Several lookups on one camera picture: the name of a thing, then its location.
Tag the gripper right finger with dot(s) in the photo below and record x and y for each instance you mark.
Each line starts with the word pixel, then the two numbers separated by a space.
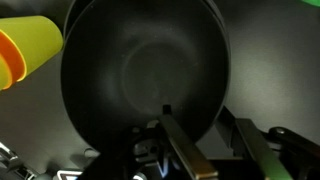
pixel 263 150

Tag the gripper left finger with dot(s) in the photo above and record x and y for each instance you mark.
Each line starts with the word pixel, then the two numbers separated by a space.
pixel 186 146

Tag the black bowl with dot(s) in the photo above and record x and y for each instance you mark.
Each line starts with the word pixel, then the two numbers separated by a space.
pixel 222 23
pixel 143 66

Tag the orange plastic cup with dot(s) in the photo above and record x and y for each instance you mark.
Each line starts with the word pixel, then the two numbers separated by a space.
pixel 13 56

